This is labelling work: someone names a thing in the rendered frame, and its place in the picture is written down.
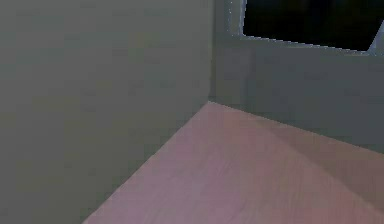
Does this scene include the dark window with grey frame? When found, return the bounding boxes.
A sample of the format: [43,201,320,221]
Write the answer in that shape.
[227,0,384,57]

